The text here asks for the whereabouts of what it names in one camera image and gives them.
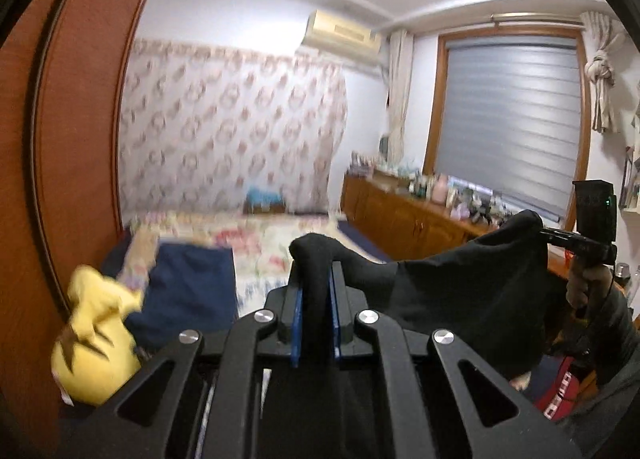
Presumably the black printed t-shirt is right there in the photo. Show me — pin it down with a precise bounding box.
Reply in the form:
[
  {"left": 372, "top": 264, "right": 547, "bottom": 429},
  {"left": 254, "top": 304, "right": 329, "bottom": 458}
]
[{"left": 258, "top": 212, "right": 578, "bottom": 458}]

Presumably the person's right hand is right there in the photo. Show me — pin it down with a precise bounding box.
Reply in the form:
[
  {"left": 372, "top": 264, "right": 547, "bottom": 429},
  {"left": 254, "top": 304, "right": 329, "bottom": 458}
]
[{"left": 566, "top": 257, "right": 613, "bottom": 311}]

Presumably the floral bed cover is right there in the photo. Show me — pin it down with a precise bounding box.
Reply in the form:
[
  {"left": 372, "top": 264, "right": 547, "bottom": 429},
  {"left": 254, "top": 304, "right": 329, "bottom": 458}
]
[{"left": 117, "top": 211, "right": 386, "bottom": 316}]

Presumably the navy blue folded garment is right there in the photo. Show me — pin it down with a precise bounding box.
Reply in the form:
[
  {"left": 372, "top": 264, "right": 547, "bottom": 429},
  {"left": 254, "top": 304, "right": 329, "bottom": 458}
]
[{"left": 124, "top": 242, "right": 238, "bottom": 353}]

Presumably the wooden sideboard cabinet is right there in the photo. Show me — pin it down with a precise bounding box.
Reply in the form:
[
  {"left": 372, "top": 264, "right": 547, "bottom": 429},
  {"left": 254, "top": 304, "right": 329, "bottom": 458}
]
[{"left": 340, "top": 173, "right": 572, "bottom": 281}]

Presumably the cardboard box with blue cloth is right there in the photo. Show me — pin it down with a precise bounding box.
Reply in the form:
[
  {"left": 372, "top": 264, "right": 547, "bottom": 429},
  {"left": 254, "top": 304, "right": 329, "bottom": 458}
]
[{"left": 243, "top": 187, "right": 286, "bottom": 215}]

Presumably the grey window blind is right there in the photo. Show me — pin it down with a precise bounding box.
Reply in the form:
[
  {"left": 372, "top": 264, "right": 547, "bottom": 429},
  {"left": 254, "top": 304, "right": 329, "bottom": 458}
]
[{"left": 434, "top": 35, "right": 582, "bottom": 223}]

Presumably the red and navy garment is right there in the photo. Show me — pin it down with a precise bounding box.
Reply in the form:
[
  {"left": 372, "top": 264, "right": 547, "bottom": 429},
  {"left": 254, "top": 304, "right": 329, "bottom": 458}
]
[{"left": 527, "top": 356, "right": 599, "bottom": 421}]

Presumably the pink thermos jug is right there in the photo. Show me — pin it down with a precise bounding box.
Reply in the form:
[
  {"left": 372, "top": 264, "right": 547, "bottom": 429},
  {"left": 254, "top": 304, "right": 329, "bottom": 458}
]
[{"left": 431, "top": 174, "right": 448, "bottom": 205}]

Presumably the yellow plush toy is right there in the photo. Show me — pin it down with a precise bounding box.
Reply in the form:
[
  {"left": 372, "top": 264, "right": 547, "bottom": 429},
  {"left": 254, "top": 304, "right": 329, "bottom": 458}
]
[{"left": 51, "top": 265, "right": 143, "bottom": 406}]

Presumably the circle patterned sheer curtain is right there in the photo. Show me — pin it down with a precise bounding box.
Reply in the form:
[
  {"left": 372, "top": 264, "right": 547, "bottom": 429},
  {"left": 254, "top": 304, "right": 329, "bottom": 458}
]
[{"left": 118, "top": 38, "right": 348, "bottom": 218}]

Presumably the beige tied side curtain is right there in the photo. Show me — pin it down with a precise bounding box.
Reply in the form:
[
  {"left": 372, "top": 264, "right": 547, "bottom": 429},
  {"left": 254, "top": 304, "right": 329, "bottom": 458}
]
[{"left": 387, "top": 29, "right": 414, "bottom": 165}]

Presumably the brown louvered wardrobe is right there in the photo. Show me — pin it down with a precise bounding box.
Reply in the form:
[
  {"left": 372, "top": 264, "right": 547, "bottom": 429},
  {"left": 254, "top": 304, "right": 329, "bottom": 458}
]
[{"left": 1, "top": 0, "right": 146, "bottom": 450}]

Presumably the white wall air conditioner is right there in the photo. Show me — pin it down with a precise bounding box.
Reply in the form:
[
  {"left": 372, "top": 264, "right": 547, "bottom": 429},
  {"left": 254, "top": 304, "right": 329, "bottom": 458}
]
[{"left": 302, "top": 10, "right": 382, "bottom": 66}]

